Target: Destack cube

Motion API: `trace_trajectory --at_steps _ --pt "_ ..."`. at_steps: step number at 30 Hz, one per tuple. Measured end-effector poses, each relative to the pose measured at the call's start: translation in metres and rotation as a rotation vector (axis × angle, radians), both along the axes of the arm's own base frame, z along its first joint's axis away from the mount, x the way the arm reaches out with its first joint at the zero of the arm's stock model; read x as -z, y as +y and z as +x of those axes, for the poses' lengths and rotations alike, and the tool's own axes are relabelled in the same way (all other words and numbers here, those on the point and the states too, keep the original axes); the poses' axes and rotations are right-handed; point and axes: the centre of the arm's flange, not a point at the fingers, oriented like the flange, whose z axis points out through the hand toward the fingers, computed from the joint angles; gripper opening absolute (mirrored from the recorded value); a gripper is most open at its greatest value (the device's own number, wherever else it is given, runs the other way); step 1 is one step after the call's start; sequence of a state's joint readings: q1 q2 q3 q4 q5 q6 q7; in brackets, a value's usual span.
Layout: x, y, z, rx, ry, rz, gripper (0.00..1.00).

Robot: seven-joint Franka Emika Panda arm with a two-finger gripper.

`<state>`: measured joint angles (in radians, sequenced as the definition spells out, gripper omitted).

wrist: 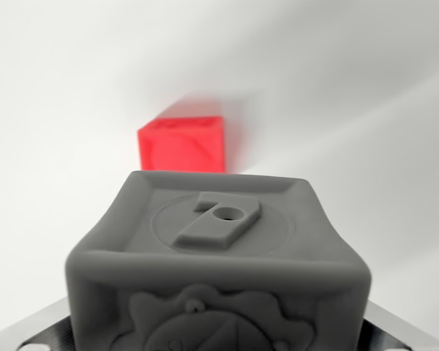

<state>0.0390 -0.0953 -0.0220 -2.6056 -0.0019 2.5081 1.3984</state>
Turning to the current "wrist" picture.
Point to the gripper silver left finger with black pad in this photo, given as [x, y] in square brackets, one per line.
[40, 329]

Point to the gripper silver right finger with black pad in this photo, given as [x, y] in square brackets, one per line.
[409, 332]

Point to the grey embossed number cube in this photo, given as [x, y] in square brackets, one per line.
[219, 263]

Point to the red embossed cube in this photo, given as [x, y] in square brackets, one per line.
[183, 146]

